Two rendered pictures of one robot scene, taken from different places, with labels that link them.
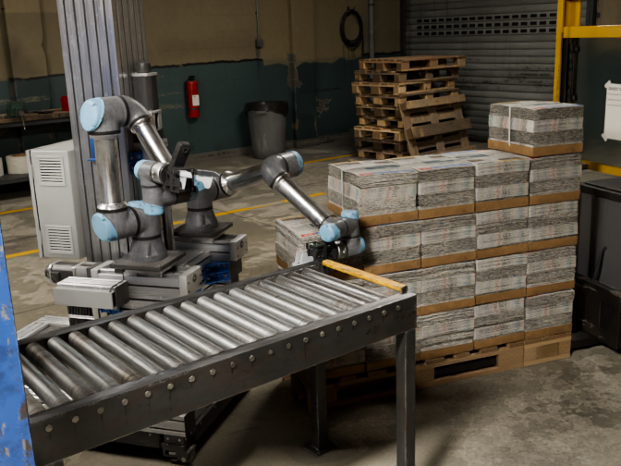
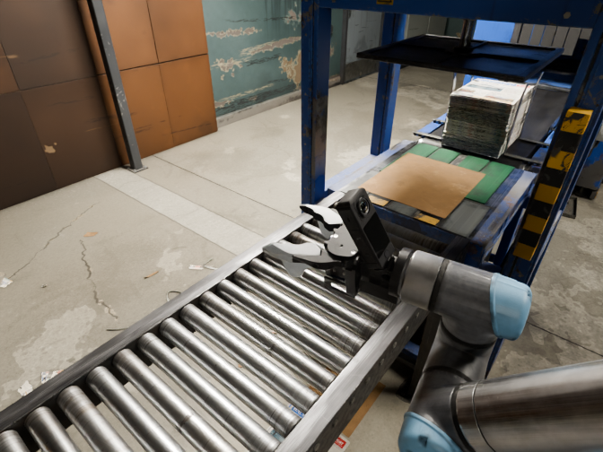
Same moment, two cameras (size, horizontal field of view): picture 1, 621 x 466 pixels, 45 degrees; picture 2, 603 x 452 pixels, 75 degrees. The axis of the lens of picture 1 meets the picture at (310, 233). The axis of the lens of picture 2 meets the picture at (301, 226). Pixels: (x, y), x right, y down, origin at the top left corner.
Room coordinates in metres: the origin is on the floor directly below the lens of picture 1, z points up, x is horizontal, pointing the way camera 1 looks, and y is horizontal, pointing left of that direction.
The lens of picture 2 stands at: (2.92, 0.24, 1.58)
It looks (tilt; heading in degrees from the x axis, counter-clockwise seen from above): 34 degrees down; 167
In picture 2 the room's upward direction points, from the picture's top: straight up
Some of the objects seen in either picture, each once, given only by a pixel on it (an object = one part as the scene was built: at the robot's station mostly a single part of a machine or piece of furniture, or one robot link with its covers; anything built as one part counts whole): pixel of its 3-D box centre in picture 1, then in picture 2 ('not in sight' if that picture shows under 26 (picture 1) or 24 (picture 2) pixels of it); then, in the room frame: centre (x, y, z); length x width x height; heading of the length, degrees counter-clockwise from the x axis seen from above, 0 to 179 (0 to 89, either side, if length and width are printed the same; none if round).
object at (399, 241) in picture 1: (403, 294); not in sight; (3.46, -0.44, 0.42); 1.17 x 0.39 x 0.83; 110
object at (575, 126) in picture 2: not in sight; (548, 190); (2.14, 1.13, 1.05); 0.05 x 0.05 x 0.45; 38
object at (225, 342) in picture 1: (202, 331); (278, 323); (2.20, 0.35, 0.77); 0.47 x 0.05 x 0.05; 38
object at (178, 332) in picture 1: (184, 337); (293, 308); (2.16, 0.40, 0.77); 0.47 x 0.05 x 0.05; 38
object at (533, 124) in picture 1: (529, 231); not in sight; (3.70, -1.12, 0.65); 0.39 x 0.30 x 1.29; 20
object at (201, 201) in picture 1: (200, 190); not in sight; (3.37, 0.50, 0.98); 0.13 x 0.12 x 0.14; 145
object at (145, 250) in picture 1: (147, 245); not in sight; (2.89, 0.65, 0.87); 0.15 x 0.15 x 0.10
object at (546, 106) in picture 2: not in sight; (509, 121); (0.88, 2.04, 0.75); 1.53 x 0.64 x 0.10; 128
